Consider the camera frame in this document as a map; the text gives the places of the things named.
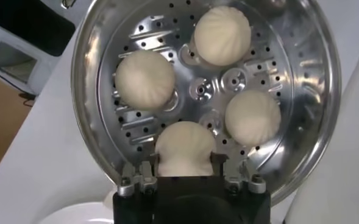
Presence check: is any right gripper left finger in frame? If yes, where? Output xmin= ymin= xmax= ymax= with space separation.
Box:
xmin=117 ymin=153 xmax=161 ymax=198

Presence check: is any white and black robot body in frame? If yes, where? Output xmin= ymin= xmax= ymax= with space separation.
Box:
xmin=0 ymin=0 xmax=76 ymax=95

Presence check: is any white steamed baozi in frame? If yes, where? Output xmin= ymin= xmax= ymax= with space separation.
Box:
xmin=114 ymin=50 xmax=176 ymax=112
xmin=224 ymin=89 xmax=282 ymax=147
xmin=154 ymin=121 xmax=217 ymax=177
xmin=193 ymin=5 xmax=252 ymax=67

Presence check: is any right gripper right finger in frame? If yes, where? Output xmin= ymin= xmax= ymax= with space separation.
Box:
xmin=211 ymin=152 xmax=267 ymax=195

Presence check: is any white round plate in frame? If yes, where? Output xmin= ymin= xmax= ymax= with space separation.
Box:
xmin=35 ymin=200 xmax=116 ymax=224

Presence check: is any stainless steel steamer basket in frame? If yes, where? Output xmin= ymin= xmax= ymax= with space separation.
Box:
xmin=71 ymin=0 xmax=342 ymax=206

